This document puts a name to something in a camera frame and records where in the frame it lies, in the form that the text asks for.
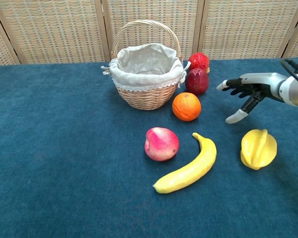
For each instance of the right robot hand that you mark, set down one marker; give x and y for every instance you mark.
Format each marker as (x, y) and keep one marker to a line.
(253, 86)

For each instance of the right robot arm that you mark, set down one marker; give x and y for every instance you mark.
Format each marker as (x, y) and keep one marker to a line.
(295, 90)

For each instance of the orange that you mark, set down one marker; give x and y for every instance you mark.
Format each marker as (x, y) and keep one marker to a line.
(186, 106)

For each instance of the wicker basket with cloth liner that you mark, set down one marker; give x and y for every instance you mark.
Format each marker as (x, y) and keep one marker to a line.
(145, 74)

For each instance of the dark red apple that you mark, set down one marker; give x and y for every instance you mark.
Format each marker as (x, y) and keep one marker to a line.
(197, 81)

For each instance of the bright red bumpy fruit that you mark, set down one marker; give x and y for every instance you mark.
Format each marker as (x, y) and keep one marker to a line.
(198, 61)

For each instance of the yellow starfruit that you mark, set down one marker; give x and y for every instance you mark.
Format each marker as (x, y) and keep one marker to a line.
(258, 149)

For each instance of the yellow banana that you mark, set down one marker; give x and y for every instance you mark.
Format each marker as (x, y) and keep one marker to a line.
(191, 168)

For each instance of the pink peach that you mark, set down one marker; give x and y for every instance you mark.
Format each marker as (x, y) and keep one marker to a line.
(161, 144)

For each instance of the woven folding screen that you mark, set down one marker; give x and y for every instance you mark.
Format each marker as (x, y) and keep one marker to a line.
(64, 27)

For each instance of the blue tablecloth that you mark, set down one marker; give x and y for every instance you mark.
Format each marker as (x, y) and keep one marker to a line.
(64, 148)

